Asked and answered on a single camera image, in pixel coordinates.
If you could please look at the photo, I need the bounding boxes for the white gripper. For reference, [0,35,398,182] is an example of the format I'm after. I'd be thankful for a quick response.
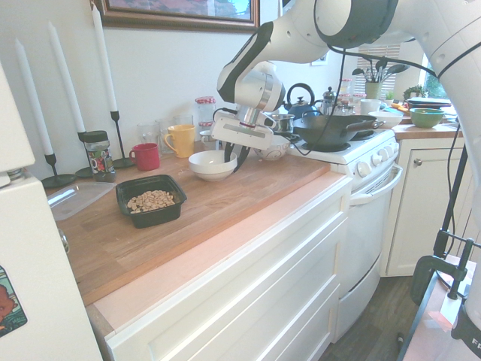
[209,115,274,174]

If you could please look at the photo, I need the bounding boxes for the plain white bowl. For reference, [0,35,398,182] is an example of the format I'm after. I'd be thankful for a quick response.
[188,150,239,183]

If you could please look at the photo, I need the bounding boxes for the cereal pieces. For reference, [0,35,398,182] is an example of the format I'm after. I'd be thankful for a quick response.
[126,190,176,214]

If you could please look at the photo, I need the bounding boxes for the black plastic food box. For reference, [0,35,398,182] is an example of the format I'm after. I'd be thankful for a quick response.
[115,174,188,229]

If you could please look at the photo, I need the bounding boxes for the white bowl swirl pattern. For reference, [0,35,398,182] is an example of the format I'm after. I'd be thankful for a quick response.
[253,135,292,162]

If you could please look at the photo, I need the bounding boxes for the yellow ceramic mug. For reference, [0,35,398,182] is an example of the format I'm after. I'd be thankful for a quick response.
[163,124,196,159]

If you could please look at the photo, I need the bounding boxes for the silver pot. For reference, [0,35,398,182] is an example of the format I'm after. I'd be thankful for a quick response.
[268,114,296,135]

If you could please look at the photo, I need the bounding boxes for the red enamel mug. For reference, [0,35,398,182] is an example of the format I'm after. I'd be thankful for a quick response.
[129,142,161,172]

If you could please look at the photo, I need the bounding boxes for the black wok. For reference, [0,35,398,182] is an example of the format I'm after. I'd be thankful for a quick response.
[292,114,386,149]

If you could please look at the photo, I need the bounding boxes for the glass french press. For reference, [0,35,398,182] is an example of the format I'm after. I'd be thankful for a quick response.
[321,86,339,117]

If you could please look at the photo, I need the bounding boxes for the spice jar black lid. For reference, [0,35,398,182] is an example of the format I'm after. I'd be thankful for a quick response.
[82,130,116,184]

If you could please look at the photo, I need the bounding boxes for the white mug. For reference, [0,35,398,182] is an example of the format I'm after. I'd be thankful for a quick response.
[359,99,388,116]

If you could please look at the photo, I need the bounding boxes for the white drawer cabinet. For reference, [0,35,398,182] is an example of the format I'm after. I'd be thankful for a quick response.
[86,165,354,361]

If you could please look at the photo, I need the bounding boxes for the framed painting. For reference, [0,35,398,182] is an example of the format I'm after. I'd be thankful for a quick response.
[89,0,261,33]

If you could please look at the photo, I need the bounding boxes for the white stove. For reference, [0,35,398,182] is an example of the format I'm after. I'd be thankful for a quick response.
[289,126,404,343]

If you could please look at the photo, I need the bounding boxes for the pale utensil crock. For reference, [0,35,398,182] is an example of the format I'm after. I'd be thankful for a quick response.
[365,81,383,101]

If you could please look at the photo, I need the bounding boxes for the wide white bowl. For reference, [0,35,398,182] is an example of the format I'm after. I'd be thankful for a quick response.
[368,111,404,129]

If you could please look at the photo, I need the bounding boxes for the tall white candle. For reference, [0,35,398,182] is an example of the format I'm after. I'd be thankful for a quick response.
[91,2,118,112]

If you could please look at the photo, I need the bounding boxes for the clear plastic lid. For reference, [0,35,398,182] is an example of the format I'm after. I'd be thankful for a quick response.
[47,181,117,222]

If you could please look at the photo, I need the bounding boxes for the bamboo window blind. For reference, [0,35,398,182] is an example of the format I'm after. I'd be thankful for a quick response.
[358,43,401,93]

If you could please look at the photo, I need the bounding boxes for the medium white candle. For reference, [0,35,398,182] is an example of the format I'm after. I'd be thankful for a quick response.
[47,20,86,133]

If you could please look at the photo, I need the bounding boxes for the white door cabinet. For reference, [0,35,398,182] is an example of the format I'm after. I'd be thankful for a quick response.
[385,126,481,279]

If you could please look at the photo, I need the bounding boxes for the potted green plant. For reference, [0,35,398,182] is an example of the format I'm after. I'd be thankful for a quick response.
[402,84,429,102]

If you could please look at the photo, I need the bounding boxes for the green bowl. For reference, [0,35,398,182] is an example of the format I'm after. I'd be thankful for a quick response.
[409,107,446,129]

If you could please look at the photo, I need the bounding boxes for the dark baking tray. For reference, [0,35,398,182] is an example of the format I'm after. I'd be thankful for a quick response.
[405,96,463,110]

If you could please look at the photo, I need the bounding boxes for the short white candle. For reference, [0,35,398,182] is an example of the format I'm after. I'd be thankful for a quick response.
[14,37,54,156]

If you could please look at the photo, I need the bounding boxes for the dark green C-clamp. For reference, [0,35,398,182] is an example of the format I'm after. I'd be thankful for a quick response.
[410,254,443,306]

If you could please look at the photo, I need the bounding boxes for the black bar clamp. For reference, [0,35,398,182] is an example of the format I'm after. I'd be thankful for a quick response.
[435,228,475,300]

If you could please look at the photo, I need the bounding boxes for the robot mounting table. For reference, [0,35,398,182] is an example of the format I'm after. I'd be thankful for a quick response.
[396,262,481,361]

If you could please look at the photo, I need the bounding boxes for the arched picture fridge magnet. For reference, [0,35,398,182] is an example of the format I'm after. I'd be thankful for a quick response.
[0,265,29,338]

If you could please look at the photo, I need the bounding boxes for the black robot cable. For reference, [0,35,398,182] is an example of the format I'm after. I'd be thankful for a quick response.
[212,43,439,156]

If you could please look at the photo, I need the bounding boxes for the black camera stand pole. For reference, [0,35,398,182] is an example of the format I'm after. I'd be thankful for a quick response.
[431,123,474,260]

